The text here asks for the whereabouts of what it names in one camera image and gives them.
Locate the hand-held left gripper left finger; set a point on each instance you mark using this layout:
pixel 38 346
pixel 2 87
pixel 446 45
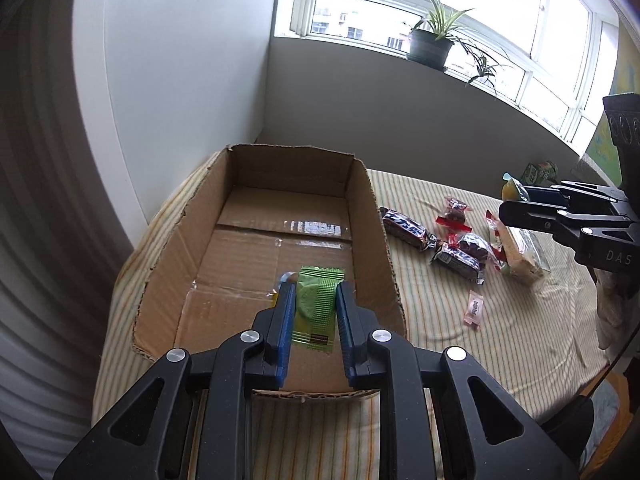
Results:
pixel 285 330

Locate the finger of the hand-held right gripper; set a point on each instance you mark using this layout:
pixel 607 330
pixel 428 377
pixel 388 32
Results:
pixel 560 192
pixel 530 216

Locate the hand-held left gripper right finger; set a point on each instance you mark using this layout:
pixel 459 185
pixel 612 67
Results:
pixel 345 330

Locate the green snack packet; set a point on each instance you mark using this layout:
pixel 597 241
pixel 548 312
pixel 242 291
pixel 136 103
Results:
pixel 316 310

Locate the red-ended clear stick packet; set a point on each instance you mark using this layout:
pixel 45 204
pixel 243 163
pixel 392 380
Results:
pixel 496 240

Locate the cardboard box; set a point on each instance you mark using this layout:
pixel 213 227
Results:
pixel 250 240

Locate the dark chocolate bar packet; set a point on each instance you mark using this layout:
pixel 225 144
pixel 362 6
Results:
pixel 407 226
pixel 457 261

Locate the person's right hand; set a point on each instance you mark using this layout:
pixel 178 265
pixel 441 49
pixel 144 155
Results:
pixel 611 315

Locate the green white carton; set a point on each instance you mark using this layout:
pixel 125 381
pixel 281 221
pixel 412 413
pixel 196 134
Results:
pixel 540 171

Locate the yellow green packet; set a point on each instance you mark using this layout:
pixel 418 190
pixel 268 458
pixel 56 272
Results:
pixel 514 189

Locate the clear cracker packet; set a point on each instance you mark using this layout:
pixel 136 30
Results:
pixel 525 255

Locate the dark red date packet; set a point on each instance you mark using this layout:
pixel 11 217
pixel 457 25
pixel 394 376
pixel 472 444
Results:
pixel 477 246

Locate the red candy packet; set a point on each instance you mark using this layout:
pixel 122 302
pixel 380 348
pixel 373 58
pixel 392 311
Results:
pixel 454 214

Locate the small pink packet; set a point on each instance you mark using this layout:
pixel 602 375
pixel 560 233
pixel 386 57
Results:
pixel 475 311

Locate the striped tablecloth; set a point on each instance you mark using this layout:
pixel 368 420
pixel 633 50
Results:
pixel 450 375

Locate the dark plant pot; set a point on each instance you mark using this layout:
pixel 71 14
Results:
pixel 429 49

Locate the spider plant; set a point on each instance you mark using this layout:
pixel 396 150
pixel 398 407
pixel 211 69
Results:
pixel 442 15

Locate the yellow wall poster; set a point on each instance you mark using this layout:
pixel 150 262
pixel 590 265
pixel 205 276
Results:
pixel 627 65

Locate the white window frame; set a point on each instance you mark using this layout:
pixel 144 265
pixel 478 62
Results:
pixel 505 35

